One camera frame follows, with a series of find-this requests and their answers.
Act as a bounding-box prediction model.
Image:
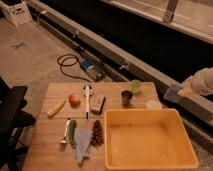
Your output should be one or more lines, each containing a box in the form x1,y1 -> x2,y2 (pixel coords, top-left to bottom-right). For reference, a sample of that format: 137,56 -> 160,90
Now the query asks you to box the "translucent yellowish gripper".
178,76 -> 198,97

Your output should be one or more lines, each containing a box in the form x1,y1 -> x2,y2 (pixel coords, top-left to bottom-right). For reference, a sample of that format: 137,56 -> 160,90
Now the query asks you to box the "yellow plastic tray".
104,109 -> 199,171

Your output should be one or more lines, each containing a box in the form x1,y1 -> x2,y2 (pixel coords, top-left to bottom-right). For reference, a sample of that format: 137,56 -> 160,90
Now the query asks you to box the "brown white sponge block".
91,95 -> 105,115

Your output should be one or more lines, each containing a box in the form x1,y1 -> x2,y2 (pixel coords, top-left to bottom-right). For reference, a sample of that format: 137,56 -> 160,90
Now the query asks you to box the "green plastic cup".
131,79 -> 141,94

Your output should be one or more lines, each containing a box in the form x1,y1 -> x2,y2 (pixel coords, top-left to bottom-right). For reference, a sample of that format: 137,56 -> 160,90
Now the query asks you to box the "dark metal cup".
121,90 -> 133,107

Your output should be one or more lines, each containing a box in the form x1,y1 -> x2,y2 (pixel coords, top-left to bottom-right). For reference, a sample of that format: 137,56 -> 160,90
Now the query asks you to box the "bunch of dark grapes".
90,120 -> 104,146

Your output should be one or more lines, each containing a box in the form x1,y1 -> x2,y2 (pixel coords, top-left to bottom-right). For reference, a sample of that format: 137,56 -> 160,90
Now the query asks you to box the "blue power box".
79,58 -> 107,82

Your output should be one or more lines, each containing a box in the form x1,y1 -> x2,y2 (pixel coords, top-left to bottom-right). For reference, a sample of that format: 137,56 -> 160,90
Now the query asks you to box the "red orange apple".
68,94 -> 80,107

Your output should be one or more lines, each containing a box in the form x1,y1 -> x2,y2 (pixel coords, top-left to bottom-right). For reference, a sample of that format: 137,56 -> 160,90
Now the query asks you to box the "light blue cloth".
74,128 -> 92,164

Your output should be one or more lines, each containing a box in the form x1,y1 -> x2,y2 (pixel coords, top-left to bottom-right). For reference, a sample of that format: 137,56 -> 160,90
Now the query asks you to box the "green cucumber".
68,120 -> 77,148

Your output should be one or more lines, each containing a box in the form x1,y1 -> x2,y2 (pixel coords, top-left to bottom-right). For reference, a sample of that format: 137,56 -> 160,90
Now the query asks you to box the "yellow banana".
47,100 -> 66,118

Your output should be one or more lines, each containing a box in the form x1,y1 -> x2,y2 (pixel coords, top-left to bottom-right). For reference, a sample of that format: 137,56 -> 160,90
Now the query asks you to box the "silver spatula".
60,119 -> 70,145

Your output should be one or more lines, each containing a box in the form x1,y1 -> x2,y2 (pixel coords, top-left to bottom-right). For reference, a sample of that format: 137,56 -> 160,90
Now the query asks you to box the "black chair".
0,76 -> 36,171

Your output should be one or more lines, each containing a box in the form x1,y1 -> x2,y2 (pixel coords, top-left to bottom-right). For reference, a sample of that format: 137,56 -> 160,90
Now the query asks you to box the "white cardboard box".
0,0 -> 32,26

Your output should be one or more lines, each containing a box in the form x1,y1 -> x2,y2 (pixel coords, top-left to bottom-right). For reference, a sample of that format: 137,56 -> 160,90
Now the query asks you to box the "black cable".
56,53 -> 93,83

